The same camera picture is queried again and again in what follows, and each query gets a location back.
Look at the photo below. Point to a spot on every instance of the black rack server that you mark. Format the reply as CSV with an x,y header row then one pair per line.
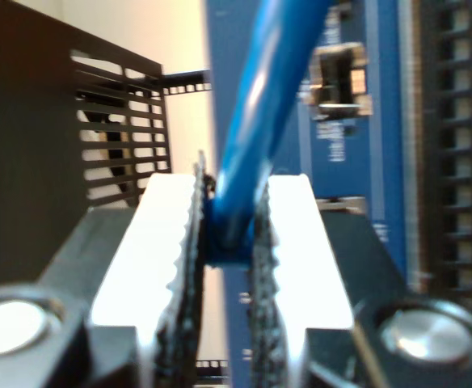
x,y
458,153

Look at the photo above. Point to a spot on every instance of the blue network switch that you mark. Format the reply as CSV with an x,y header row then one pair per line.
x,y
357,153

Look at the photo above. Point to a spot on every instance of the black rack frame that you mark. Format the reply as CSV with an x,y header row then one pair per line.
x,y
38,141

